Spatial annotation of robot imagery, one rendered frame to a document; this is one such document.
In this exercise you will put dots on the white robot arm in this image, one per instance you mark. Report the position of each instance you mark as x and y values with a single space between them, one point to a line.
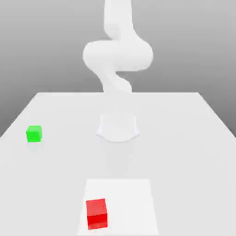
118 55

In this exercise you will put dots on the small green cube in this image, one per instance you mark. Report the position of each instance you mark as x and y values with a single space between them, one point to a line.
34 134

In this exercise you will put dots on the small red cube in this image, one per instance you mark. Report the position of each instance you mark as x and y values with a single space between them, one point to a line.
96 214

